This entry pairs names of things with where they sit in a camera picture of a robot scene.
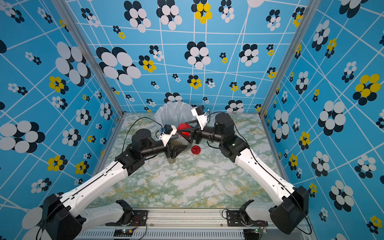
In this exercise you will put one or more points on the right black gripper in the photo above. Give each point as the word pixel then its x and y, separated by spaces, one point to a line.
pixel 194 133

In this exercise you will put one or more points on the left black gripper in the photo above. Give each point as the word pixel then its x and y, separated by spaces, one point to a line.
pixel 174 152

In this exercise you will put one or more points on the small red jar lid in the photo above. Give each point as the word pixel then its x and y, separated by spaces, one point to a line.
pixel 196 150

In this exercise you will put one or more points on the clear jar large red lid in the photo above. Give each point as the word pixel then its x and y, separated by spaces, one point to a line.
pixel 178 136

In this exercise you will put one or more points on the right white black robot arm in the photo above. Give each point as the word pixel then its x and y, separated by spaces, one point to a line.
pixel 290 204

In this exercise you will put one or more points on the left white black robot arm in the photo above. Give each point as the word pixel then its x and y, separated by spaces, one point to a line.
pixel 65 216

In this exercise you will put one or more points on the tall clear jar white lid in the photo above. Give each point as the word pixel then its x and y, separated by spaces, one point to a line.
pixel 171 160

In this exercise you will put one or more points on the left green circuit board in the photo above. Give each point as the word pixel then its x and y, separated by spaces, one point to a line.
pixel 123 233

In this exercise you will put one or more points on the green circuit board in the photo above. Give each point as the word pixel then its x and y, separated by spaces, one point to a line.
pixel 123 233
pixel 253 234

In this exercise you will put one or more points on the right green circuit board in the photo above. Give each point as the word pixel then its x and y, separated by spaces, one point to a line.
pixel 253 234

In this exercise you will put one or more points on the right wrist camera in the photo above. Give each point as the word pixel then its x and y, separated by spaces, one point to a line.
pixel 201 115

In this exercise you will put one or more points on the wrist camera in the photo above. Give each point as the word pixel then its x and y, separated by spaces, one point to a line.
pixel 201 115
pixel 167 133

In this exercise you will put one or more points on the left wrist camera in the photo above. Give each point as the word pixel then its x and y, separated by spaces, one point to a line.
pixel 167 133

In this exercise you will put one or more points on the aluminium front frame rail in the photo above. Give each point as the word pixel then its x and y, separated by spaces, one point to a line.
pixel 193 224

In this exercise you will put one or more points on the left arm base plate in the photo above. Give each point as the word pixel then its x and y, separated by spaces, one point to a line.
pixel 135 218

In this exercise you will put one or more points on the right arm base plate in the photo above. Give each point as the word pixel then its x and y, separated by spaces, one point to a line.
pixel 234 219

